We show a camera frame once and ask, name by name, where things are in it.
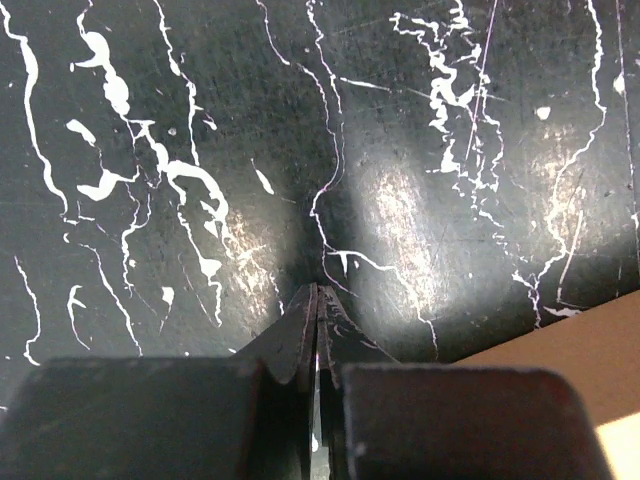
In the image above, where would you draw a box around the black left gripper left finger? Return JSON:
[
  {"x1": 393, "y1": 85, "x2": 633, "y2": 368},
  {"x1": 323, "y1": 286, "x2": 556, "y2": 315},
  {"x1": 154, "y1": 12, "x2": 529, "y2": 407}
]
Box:
[{"x1": 1, "y1": 284, "x2": 319, "y2": 479}]

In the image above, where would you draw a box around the brown cardboard box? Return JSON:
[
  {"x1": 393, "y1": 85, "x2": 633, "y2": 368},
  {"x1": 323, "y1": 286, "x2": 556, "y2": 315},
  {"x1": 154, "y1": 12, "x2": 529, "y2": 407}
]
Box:
[{"x1": 458, "y1": 292, "x2": 640, "y2": 479}]

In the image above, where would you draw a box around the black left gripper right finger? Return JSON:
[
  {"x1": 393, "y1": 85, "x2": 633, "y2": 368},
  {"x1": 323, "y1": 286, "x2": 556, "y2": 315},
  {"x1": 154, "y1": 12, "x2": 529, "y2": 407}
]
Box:
[{"x1": 317, "y1": 287, "x2": 612, "y2": 479}]

